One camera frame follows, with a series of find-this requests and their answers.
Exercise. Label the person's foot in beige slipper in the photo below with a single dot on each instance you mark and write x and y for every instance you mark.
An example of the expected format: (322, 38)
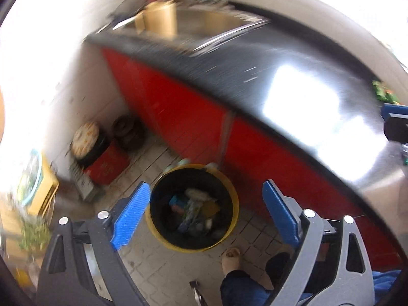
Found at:
(231, 261)

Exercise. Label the grey plastic crate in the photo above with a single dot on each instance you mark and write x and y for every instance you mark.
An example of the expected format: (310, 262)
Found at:
(87, 186)

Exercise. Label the yellow bin with black liner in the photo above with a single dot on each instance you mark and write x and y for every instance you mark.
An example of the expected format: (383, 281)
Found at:
(162, 207)

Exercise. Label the person's leg in blue jeans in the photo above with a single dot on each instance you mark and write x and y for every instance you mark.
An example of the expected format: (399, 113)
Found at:
(242, 288)

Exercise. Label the tan container in sink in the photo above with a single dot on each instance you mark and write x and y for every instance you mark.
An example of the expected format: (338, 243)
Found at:
(159, 19)

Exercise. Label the green plant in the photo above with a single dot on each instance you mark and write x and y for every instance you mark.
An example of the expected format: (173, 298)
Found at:
(33, 234)

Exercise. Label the black pot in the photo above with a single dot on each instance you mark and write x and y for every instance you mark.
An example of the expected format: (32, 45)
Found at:
(102, 143)

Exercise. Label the red kitchen cabinet black countertop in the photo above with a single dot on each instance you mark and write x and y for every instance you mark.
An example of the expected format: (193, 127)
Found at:
(287, 172)

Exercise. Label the blue and white snack wrapper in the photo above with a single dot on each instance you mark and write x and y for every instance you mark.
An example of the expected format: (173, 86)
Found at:
(175, 201)

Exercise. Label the steel sink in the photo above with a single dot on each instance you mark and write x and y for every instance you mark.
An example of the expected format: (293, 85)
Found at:
(216, 22)

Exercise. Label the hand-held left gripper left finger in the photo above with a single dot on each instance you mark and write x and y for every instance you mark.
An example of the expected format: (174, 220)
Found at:
(130, 216)

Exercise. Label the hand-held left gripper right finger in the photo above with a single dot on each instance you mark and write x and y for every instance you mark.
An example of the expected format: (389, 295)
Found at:
(280, 213)

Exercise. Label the red cabinet door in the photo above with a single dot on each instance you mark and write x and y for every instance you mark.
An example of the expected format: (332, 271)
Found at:
(165, 108)

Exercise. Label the round plate with teal rim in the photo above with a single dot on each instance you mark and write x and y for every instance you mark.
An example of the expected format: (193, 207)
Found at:
(30, 178)

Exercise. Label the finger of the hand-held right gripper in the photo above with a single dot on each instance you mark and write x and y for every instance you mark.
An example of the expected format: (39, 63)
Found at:
(393, 110)

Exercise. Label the white tissue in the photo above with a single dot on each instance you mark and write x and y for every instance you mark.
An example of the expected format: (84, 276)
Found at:
(196, 193)

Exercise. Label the yellow box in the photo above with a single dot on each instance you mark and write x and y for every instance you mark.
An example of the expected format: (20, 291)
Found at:
(44, 191)

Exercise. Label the red box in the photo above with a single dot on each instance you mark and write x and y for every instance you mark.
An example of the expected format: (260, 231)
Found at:
(106, 165)

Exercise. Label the blue grey wrapper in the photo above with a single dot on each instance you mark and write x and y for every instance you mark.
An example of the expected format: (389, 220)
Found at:
(189, 218)

